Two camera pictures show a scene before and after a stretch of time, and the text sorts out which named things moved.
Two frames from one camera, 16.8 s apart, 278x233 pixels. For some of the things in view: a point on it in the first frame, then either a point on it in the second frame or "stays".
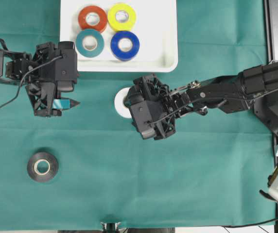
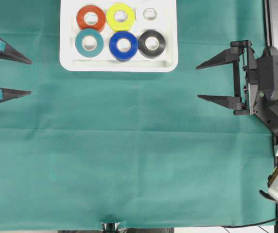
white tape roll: [120, 107] -> [150, 16]
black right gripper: [150, 101] -> [250, 60]
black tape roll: [52, 167] -> [154, 53]
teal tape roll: [99, 45] stays
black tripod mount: [110, 227] stays
